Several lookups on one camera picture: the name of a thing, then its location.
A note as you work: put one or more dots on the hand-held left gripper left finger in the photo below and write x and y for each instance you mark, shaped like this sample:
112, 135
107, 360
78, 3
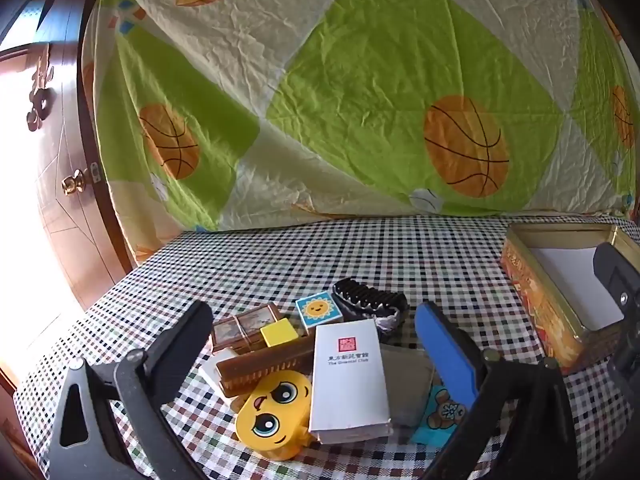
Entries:
192, 330

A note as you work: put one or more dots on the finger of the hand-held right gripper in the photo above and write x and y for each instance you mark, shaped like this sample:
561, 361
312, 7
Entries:
615, 265

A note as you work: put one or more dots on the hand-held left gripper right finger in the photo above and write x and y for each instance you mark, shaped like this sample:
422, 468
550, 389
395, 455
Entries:
445, 355

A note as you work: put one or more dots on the brown framed picture box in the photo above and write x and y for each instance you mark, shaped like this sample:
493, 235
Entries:
235, 330

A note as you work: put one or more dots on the blue bear toy block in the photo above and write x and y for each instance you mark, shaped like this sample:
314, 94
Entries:
440, 415

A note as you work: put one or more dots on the brown wooden comb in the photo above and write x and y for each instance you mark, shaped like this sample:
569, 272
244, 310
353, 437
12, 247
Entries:
260, 365

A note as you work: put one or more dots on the gold tin box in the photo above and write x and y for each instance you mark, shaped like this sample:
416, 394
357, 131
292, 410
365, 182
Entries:
530, 280

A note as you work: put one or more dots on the plain yellow toy block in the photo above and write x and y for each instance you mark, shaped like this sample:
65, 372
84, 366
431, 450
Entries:
279, 332

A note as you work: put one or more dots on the black comb object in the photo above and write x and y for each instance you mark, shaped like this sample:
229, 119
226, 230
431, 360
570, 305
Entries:
365, 300

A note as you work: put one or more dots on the tall white box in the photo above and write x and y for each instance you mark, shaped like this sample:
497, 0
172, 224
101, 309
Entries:
345, 390

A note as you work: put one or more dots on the yellow face toy block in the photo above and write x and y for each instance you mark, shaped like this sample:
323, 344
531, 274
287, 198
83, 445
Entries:
270, 410

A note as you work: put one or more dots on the grey pouch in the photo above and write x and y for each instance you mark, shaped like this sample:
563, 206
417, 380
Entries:
405, 385

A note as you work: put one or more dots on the white paper liner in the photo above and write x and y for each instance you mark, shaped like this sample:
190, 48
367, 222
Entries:
565, 280

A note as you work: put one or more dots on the checkered tablecloth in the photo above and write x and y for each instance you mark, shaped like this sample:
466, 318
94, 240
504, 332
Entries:
250, 270

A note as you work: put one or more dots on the sun print toy block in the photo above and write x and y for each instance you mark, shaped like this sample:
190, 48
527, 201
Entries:
317, 310

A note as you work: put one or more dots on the brown wooden door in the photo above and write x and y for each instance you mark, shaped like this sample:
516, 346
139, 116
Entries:
75, 220

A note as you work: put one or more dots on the brass door knob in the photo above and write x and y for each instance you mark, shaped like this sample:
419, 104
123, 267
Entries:
74, 182

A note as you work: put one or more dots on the basketball print bedsheet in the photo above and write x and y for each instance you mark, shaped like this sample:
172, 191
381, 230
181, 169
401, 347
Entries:
350, 110

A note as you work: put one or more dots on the dark red door ornament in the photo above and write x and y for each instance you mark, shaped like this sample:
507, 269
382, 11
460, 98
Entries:
42, 100

